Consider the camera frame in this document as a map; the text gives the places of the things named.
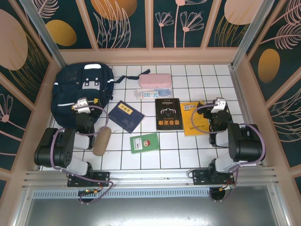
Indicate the clear plastic stationery pack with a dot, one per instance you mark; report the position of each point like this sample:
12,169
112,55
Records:
152,93

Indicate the grey metal sheet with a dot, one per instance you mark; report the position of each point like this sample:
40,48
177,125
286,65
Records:
150,212

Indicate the pink pencil case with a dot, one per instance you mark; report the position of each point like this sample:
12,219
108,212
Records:
155,80

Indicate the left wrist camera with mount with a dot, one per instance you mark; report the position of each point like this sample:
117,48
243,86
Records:
81,105

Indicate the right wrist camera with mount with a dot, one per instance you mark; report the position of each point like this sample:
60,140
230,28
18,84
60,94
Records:
218,105

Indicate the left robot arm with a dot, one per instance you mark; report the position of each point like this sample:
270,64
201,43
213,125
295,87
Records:
77,142

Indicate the navy book with yellow label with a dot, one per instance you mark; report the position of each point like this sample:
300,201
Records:
124,117

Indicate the green notebook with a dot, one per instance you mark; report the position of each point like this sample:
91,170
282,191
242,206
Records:
144,144

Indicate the aluminium frame post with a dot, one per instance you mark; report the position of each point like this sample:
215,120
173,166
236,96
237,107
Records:
249,35
47,40

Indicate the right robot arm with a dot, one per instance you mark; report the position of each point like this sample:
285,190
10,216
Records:
244,146

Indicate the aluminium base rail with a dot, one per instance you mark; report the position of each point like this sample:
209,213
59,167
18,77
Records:
150,175

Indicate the tan fabric pouch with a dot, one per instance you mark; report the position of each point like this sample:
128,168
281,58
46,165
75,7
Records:
101,141

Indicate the black book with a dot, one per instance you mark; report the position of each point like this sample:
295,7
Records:
169,115

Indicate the navy blue backpack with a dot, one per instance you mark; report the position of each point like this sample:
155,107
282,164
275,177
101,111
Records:
70,89

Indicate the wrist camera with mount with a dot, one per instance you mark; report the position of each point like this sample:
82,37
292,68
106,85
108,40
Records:
218,105
81,105

